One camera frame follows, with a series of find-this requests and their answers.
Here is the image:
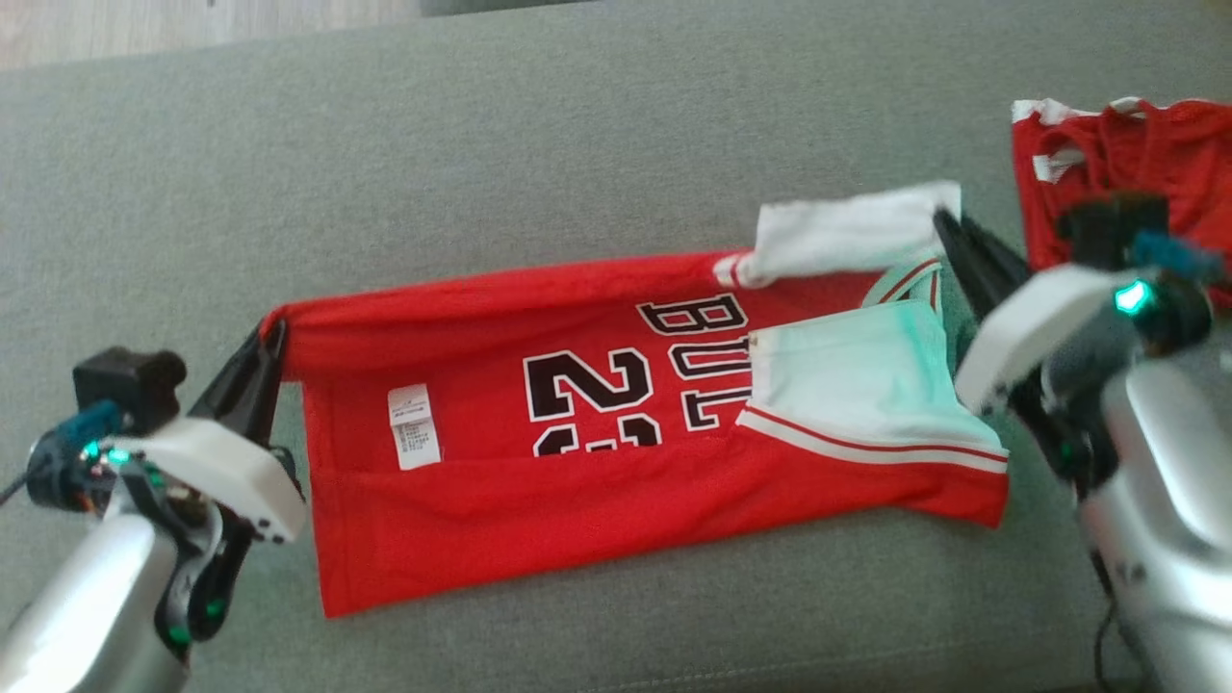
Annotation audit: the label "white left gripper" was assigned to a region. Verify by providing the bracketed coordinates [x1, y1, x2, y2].
[115, 320, 310, 667]

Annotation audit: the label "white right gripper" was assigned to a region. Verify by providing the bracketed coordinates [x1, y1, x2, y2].
[930, 208, 1139, 498]

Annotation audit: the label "red shorts with white stripes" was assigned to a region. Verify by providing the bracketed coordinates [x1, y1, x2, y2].
[1010, 95, 1232, 311]

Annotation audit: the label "red Bulls basketball jersey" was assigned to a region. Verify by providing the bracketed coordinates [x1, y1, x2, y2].
[260, 178, 1012, 620]

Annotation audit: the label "grey fabric sofa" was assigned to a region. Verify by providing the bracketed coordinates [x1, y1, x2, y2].
[0, 0, 1232, 693]

